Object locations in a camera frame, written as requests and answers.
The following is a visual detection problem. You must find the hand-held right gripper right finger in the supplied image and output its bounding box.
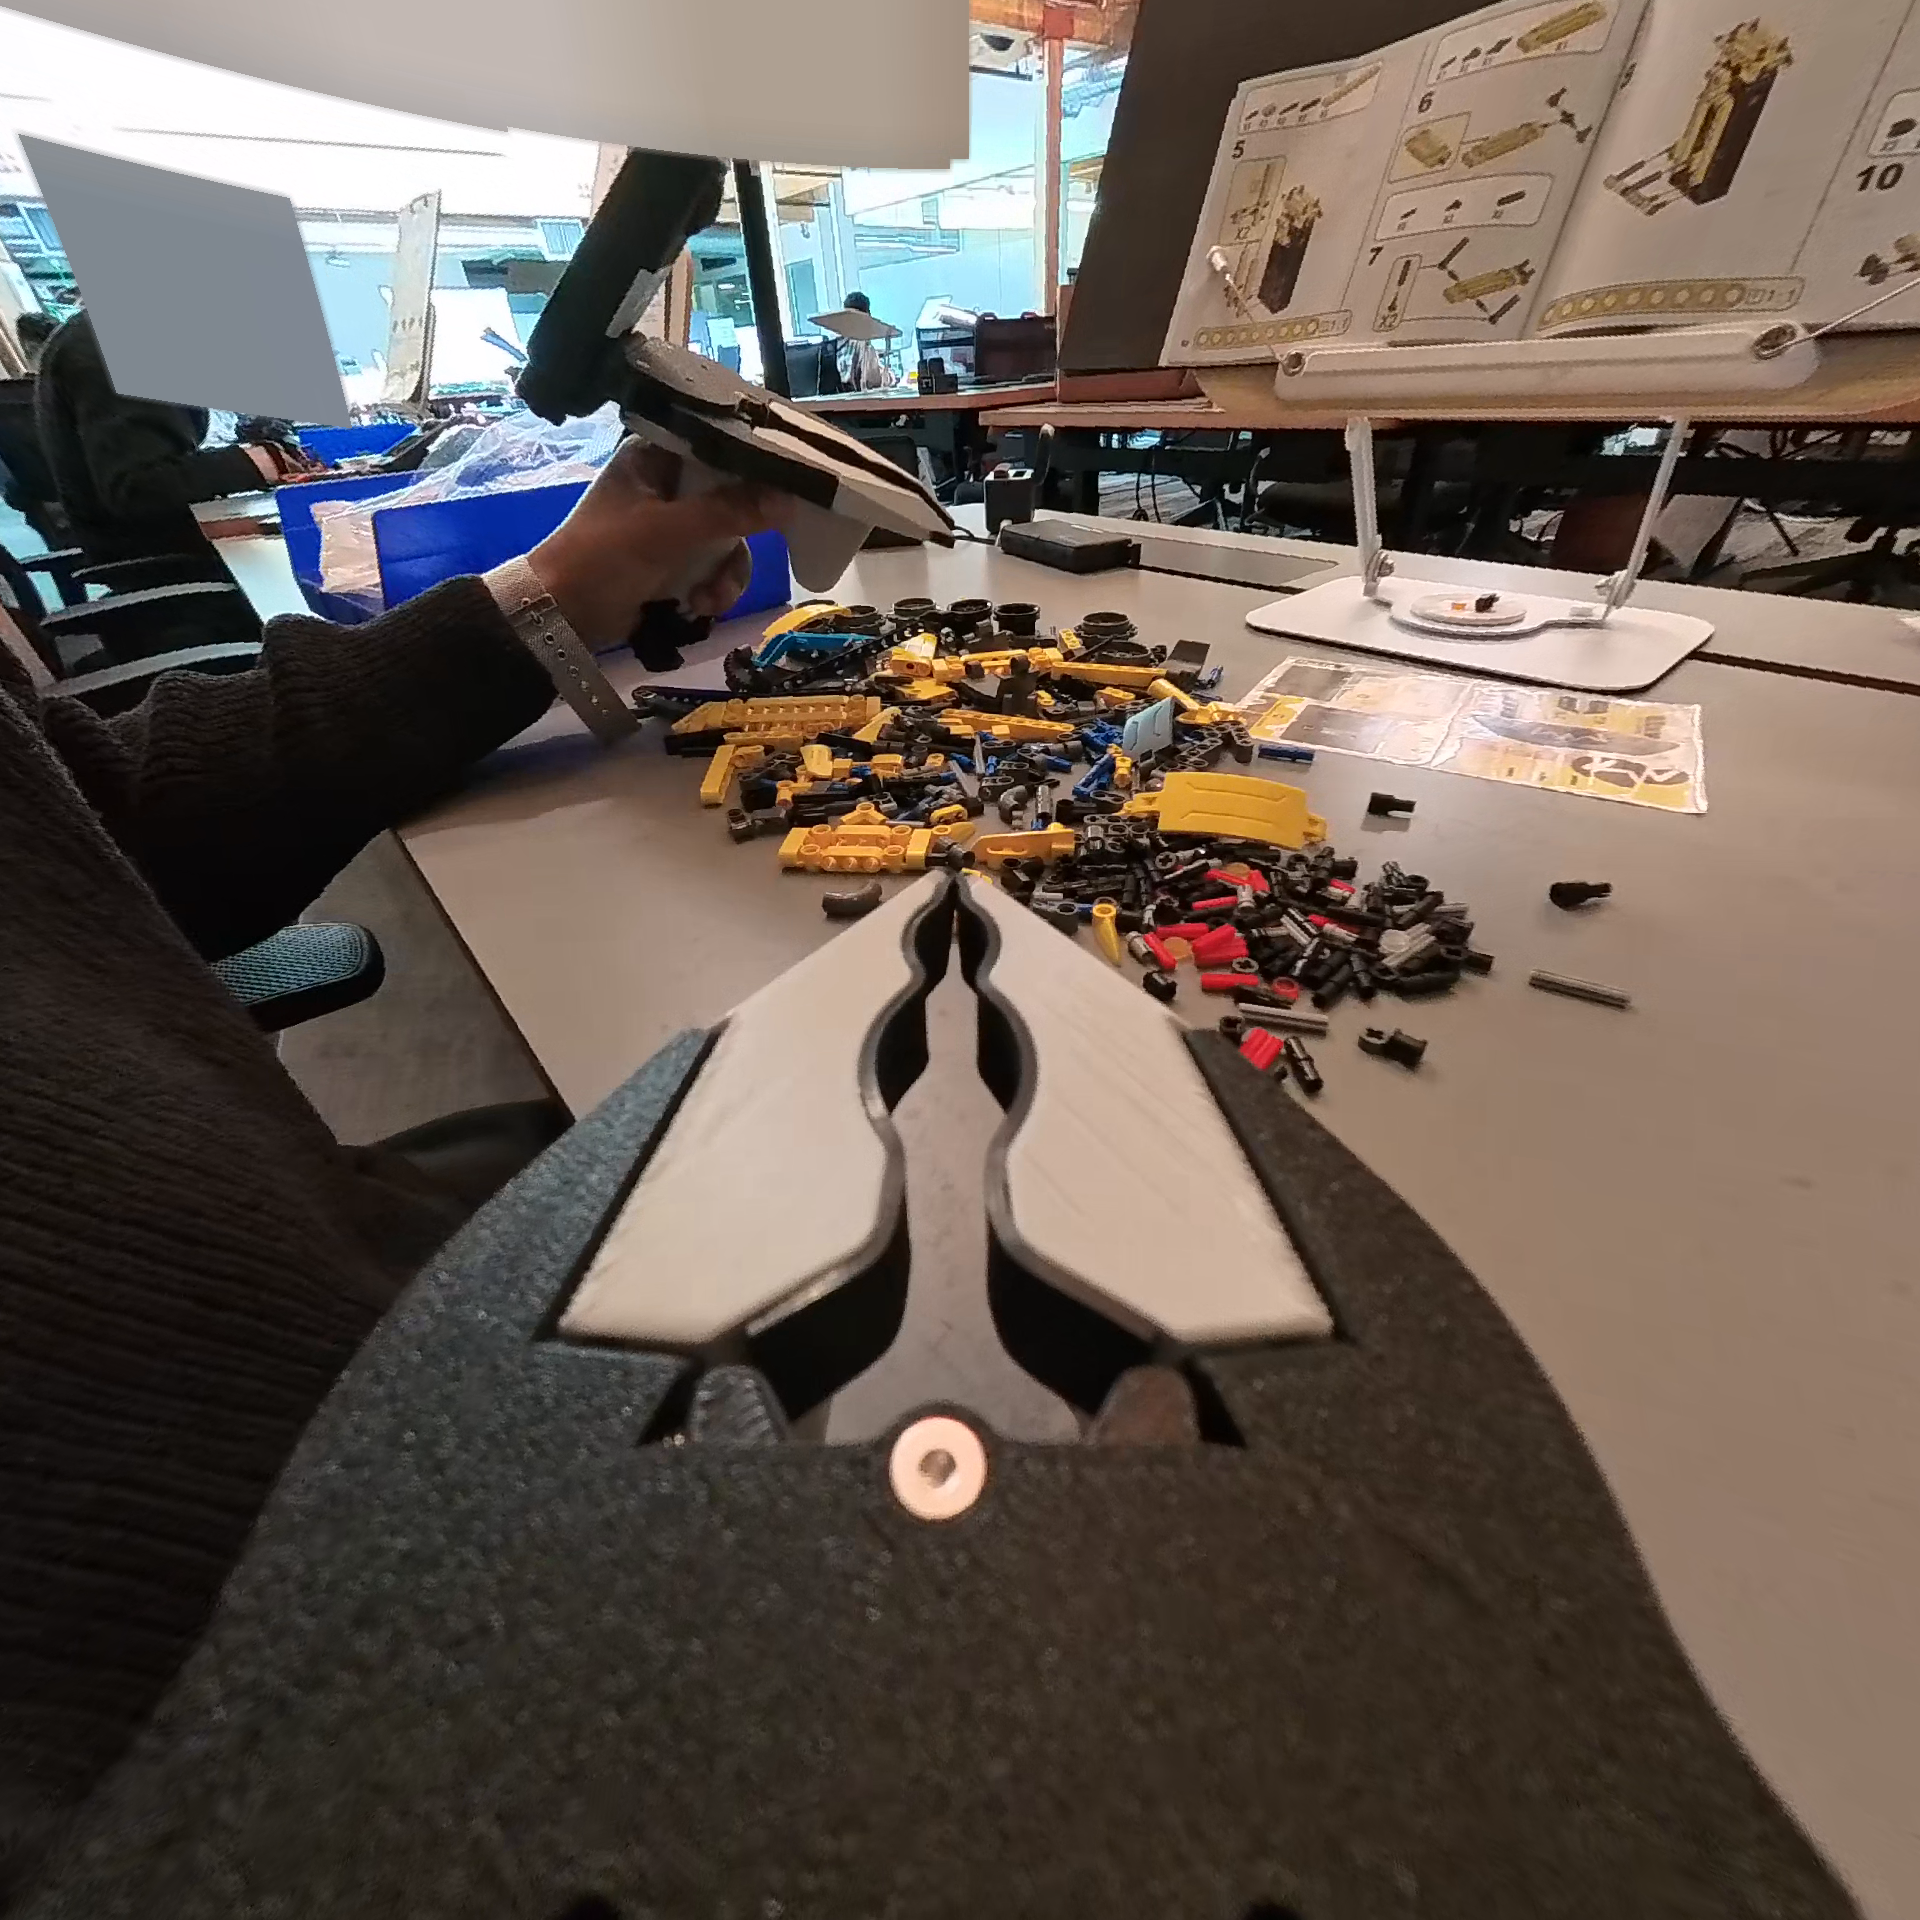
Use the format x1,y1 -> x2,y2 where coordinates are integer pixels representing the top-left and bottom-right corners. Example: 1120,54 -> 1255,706
957,871 -> 1338,1354

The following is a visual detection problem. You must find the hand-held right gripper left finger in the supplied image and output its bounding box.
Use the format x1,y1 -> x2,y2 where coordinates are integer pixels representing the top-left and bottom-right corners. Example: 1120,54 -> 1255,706
556,871 -> 962,1363

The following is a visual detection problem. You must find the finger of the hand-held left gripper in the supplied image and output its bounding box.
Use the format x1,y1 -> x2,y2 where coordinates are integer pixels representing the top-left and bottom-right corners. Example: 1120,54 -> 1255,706
760,433 -> 962,552
769,397 -> 962,544

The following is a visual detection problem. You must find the yellow holed connector assembly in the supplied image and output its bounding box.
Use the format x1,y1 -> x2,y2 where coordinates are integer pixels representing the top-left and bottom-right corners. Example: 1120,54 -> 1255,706
773,815 -> 975,877

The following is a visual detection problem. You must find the yellow curved panel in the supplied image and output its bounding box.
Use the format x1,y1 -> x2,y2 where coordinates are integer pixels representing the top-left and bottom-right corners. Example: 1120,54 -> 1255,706
1120,768 -> 1328,844

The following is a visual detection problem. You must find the person's left forearm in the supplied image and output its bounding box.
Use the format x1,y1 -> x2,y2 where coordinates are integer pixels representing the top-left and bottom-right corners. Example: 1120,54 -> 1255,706
90,578 -> 564,960

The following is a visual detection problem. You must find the person's left hand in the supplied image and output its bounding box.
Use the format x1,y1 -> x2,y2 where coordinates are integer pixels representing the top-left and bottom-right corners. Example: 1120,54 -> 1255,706
528,441 -> 796,640

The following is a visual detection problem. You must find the teal openwork blade piece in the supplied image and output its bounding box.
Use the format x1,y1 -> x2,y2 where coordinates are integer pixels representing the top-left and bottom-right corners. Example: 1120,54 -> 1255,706
753,605 -> 880,670

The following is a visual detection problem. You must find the cardboard sheet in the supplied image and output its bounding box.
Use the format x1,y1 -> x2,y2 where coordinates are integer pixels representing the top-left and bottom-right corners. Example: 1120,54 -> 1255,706
381,190 -> 445,406

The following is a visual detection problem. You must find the clear plastic bag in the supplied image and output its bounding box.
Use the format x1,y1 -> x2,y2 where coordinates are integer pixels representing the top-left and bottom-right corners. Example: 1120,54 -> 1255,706
317,411 -> 622,517

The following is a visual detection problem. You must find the flat black adapter box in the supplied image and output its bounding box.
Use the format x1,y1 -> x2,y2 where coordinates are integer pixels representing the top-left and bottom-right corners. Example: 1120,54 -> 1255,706
999,517 -> 1137,572

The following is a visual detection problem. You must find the long yellow holed beam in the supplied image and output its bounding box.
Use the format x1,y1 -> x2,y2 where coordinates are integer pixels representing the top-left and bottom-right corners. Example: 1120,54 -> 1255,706
665,693 -> 887,740

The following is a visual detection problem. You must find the pile of mixed building pieces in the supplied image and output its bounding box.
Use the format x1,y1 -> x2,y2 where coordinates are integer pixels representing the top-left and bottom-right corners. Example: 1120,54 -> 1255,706
659,591 -> 1328,886

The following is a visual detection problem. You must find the pile of black red pins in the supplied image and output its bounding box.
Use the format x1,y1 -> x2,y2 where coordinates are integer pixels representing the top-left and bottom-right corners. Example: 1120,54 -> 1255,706
1036,840 -> 1498,1097

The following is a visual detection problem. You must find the blue plastic bin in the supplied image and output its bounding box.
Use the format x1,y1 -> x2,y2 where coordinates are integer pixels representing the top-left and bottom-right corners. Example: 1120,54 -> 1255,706
372,484 -> 793,652
272,477 -> 393,619

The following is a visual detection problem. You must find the black chair armrest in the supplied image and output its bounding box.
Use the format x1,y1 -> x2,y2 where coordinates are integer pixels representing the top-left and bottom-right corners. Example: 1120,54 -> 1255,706
210,922 -> 386,1036

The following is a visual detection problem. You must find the yellow grey sticker sheet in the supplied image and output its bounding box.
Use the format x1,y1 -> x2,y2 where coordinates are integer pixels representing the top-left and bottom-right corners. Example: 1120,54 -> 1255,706
1238,653 -> 1709,815

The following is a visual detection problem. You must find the black office chair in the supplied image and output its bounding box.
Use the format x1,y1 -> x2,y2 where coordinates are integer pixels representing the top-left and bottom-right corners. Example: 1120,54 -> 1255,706
0,547 -> 272,707

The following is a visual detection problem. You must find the book stand with white base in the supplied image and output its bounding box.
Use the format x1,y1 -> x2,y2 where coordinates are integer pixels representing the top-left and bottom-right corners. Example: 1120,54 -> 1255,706
1053,0 -> 1920,693

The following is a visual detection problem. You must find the open instruction booklet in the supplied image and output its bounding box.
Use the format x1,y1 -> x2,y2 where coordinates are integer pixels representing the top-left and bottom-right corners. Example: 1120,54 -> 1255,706
1157,0 -> 1920,367

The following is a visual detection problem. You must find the grey watch strap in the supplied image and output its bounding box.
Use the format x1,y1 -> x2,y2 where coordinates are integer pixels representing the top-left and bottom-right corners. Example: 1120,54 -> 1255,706
494,562 -> 647,747

